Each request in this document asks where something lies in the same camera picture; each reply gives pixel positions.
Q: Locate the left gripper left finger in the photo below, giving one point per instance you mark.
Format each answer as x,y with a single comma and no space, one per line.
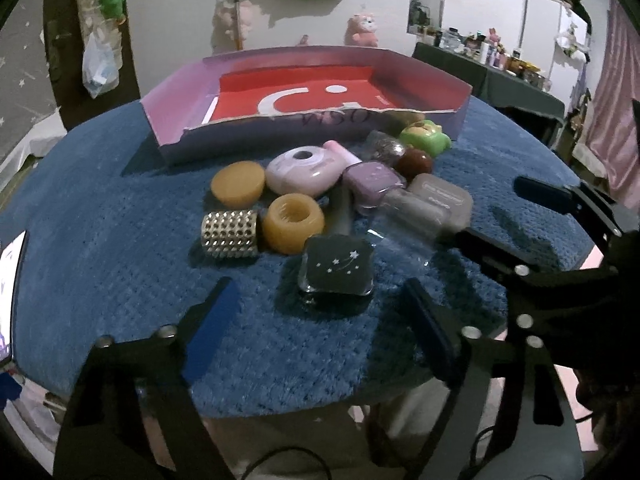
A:
203,328

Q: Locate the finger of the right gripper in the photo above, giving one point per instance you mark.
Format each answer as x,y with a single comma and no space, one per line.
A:
556,198
496,260

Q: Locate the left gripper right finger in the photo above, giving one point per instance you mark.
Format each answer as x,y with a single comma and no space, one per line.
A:
436,332

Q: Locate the grey eye shadow case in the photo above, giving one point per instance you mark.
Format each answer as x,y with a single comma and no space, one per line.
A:
457,202

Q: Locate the silver studded cylinder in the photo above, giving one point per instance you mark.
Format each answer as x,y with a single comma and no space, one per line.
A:
230,234

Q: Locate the black star nail polish bottle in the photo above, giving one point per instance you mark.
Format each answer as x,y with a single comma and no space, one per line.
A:
337,262

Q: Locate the orange hollow ring jar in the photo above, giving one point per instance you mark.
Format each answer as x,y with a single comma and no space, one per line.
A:
290,220

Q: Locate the orange round lid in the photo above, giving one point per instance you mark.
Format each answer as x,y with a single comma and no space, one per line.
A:
239,185

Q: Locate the green bear figurine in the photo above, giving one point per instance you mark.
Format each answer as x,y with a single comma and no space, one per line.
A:
426,136

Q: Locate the purple nail polish bottle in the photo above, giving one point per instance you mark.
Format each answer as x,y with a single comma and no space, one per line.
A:
368,180

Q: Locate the glitter bottle with brown cap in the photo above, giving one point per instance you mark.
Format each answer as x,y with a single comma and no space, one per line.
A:
408,162

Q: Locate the pink My Melody case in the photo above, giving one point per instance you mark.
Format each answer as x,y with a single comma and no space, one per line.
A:
308,170

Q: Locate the clear plastic cup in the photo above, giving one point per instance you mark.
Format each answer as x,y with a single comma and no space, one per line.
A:
404,229

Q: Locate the pink curtain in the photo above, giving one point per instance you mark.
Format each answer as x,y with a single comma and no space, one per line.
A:
609,148

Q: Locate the blue textured cushion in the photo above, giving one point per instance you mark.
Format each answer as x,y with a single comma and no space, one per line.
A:
113,248

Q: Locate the dark green covered table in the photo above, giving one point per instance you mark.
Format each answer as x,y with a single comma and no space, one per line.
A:
531,108

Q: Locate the white cabinet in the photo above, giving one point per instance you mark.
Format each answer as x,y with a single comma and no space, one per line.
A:
555,39

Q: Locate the purple cardboard tray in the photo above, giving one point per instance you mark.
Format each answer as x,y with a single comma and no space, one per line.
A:
257,101

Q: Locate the white plastic bag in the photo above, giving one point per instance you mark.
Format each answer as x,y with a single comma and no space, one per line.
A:
100,73

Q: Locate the light pink plush toy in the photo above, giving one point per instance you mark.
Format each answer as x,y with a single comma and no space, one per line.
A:
225,15

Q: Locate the orange handled mop stick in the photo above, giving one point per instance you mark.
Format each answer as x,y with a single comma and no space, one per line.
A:
238,25

